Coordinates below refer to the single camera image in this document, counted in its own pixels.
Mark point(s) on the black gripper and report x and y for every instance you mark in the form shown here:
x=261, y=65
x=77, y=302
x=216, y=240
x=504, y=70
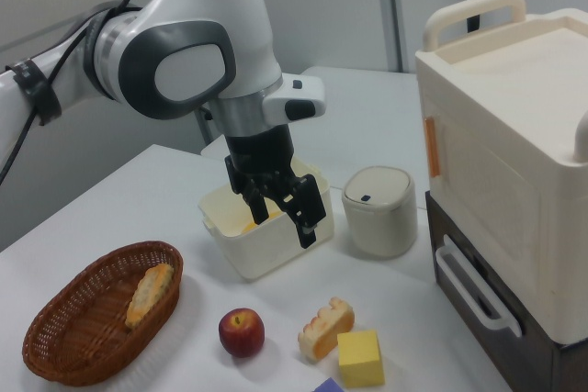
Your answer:
x=259, y=153

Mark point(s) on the purple foam cube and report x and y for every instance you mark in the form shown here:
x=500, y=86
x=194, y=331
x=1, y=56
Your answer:
x=328, y=386

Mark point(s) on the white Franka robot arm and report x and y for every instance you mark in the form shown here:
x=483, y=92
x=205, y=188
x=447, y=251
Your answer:
x=206, y=20

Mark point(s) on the yellow foam cube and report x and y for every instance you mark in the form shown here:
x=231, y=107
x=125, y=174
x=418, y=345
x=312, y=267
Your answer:
x=360, y=360

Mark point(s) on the yellow toy banana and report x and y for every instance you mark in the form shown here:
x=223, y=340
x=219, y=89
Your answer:
x=252, y=228

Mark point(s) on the cream plastic container box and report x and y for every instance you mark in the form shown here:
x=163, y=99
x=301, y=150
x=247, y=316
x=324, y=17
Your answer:
x=257, y=254

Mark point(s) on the small white lidded bin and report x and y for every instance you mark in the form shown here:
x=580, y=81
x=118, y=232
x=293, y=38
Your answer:
x=381, y=227

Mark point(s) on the orange white toy pastry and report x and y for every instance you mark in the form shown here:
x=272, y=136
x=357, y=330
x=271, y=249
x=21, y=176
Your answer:
x=321, y=332

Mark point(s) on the red toy apple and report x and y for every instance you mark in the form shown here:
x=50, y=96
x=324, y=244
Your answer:
x=241, y=334

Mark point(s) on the long toy bread loaf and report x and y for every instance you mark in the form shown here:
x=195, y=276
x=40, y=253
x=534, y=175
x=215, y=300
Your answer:
x=147, y=295

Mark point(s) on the brown wicker basket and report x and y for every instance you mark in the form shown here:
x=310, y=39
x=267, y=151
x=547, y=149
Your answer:
x=69, y=341

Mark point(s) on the dark brown drawer base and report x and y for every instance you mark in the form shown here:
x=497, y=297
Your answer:
x=528, y=364

